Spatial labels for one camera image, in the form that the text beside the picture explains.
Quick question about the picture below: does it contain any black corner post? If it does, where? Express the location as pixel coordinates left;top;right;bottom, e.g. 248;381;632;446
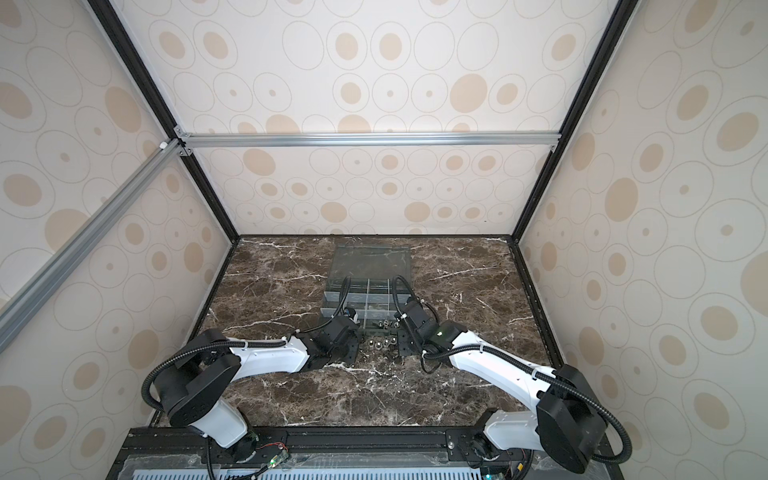
510;0;639;245
87;0;240;244

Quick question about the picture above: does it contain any horizontal aluminium rail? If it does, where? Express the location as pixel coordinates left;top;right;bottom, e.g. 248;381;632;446
181;131;560;148

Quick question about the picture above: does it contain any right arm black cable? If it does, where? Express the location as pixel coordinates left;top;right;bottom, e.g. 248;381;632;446
391;274;634;466

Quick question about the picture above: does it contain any black base frame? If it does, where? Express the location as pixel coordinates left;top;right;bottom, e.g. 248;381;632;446
104;424;625;480

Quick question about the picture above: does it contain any left black corner post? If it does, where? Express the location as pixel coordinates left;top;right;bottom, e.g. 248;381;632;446
87;0;240;244

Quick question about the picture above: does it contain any diagonal aluminium rail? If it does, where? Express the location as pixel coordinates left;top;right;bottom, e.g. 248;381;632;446
1;139;182;350

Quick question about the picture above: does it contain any clear plastic organizer box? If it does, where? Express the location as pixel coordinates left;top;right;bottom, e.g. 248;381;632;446
321;245;412;337

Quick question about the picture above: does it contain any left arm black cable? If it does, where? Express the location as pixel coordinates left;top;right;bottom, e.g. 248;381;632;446
140;275;352;415

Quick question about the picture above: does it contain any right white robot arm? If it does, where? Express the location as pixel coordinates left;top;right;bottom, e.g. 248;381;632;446
394;296;608;474

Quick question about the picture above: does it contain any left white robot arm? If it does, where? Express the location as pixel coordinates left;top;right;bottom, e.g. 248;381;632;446
141;308;361;451

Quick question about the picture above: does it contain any right black corner post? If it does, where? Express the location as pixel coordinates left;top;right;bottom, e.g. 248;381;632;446
510;0;639;245

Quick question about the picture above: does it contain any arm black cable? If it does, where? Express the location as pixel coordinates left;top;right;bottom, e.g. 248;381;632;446
140;275;352;415
391;274;634;466

